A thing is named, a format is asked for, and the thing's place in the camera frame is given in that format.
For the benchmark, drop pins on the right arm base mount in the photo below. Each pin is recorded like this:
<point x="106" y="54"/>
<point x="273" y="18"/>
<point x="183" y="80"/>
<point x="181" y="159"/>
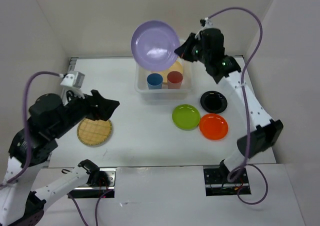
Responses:
<point x="217" y="185"/>

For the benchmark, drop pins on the clear plastic bin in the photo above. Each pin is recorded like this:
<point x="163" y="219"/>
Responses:
<point x="141" y="86"/>

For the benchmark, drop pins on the orange plastic plate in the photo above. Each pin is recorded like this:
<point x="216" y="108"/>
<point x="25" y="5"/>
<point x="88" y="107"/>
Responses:
<point x="213" y="127"/>

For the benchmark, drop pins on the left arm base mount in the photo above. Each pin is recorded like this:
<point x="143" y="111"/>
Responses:
<point x="105" y="182"/>

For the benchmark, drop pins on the pink plastic cup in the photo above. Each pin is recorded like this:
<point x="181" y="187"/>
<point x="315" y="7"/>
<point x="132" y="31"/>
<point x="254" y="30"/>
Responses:
<point x="174" y="80"/>

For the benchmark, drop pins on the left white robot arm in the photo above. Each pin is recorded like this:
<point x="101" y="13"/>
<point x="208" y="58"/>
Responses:
<point x="19" y="204"/>

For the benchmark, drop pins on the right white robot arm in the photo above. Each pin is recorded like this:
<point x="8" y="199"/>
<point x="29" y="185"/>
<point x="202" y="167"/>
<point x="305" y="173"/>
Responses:
<point x="262" y="131"/>

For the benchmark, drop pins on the blue plastic cup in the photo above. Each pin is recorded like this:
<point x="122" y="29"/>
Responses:
<point x="154" y="81"/>

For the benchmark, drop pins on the round bamboo tray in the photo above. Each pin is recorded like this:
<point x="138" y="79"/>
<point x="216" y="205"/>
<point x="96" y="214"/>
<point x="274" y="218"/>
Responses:
<point x="94" y="133"/>

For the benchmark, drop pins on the green plastic plate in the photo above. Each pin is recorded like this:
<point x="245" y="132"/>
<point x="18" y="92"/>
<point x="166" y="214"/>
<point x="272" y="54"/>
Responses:
<point x="186" y="117"/>

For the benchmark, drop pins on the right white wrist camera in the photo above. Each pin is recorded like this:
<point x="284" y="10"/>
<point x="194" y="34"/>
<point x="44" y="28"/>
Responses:
<point x="206" y="24"/>

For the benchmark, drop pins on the black plastic plate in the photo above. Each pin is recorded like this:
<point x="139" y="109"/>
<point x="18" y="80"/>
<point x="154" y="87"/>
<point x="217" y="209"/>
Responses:
<point x="213" y="102"/>

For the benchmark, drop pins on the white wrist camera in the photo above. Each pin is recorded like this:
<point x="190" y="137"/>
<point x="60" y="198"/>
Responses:
<point x="206" y="24"/>
<point x="72" y="81"/>

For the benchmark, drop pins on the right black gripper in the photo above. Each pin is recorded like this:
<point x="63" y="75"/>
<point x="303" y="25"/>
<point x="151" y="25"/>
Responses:
<point x="183" y="50"/>

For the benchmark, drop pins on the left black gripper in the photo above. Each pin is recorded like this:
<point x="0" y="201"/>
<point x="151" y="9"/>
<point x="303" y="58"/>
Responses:
<point x="104" y="110"/>

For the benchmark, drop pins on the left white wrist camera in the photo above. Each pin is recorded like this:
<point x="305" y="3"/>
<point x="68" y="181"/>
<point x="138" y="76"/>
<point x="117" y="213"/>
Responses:
<point x="72" y="81"/>

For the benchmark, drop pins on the beige plastic plate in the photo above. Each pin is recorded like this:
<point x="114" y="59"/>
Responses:
<point x="177" y="66"/>

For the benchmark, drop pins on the purple plastic plate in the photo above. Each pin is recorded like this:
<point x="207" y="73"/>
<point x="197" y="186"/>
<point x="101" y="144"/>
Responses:
<point x="153" y="44"/>

